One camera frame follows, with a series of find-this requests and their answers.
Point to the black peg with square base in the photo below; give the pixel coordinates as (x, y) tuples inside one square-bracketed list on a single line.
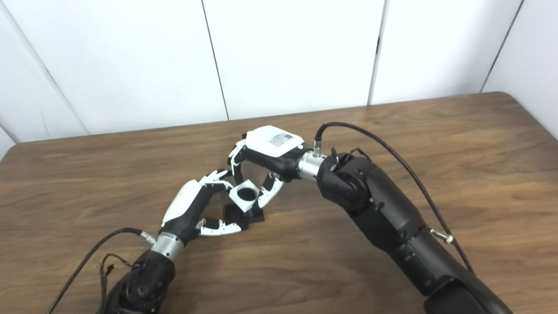
[(255, 216)]

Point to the white square piece with hole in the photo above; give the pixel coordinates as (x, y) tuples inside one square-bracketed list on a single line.
[(239, 203)]

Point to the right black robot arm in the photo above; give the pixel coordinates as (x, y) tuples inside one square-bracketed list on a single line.
[(383, 209)]

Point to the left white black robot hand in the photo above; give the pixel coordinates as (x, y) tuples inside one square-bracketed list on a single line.
[(192, 205)]

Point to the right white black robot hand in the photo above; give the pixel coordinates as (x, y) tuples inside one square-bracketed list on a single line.
[(274, 146)]

